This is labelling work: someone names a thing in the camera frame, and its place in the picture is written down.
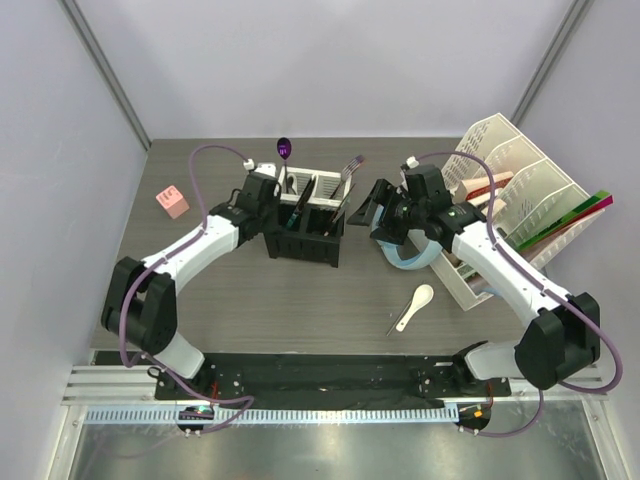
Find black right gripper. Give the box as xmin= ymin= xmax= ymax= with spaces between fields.
xmin=347 ymin=179 xmax=427 ymax=246

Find green patterned chopstick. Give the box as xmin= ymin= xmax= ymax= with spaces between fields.
xmin=285 ymin=210 xmax=300 ymax=230

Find black knife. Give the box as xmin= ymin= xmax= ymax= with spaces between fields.
xmin=294 ymin=175 xmax=314 ymax=214

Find purple iridescent spoon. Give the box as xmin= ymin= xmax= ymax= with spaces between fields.
xmin=276 ymin=137 xmax=292 ymax=193

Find large white ceramic spoon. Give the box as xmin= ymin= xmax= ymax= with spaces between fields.
xmin=395 ymin=284 xmax=434 ymax=332

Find silver chopstick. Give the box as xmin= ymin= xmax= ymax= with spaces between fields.
xmin=385 ymin=307 xmax=408 ymax=336

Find dark brown chopstick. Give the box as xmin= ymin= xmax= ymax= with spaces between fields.
xmin=324 ymin=187 xmax=353 ymax=236

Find rose gold chopstick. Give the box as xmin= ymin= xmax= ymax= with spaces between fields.
xmin=323 ymin=186 xmax=353 ymax=237

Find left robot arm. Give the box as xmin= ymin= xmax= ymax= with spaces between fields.
xmin=101 ymin=163 xmax=280 ymax=399

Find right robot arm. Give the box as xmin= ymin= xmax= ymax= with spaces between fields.
xmin=348 ymin=165 xmax=601 ymax=395

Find white slotted utensil caddy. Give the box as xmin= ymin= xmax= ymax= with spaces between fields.
xmin=278 ymin=167 xmax=352 ymax=209

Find black slotted utensil caddy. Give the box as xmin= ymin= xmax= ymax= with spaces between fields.
xmin=264 ymin=204 xmax=345 ymax=268

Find light blue headphones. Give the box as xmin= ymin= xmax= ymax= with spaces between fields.
xmin=377 ymin=233 xmax=442 ymax=271

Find pink cube power adapter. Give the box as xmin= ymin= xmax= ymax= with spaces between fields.
xmin=156 ymin=185 xmax=189 ymax=219

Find red book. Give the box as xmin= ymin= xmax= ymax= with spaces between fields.
xmin=453 ymin=171 xmax=514 ymax=203

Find white desk file organizer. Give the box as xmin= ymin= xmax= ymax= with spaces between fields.
xmin=431 ymin=113 xmax=606 ymax=311

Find green and magenta folders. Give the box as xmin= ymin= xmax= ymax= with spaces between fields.
xmin=508 ymin=185 xmax=614 ymax=252

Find black mounting base plate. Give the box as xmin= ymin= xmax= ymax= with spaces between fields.
xmin=187 ymin=353 xmax=519 ymax=410

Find aluminium frame rail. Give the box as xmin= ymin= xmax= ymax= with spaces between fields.
xmin=62 ymin=365 xmax=578 ymax=432

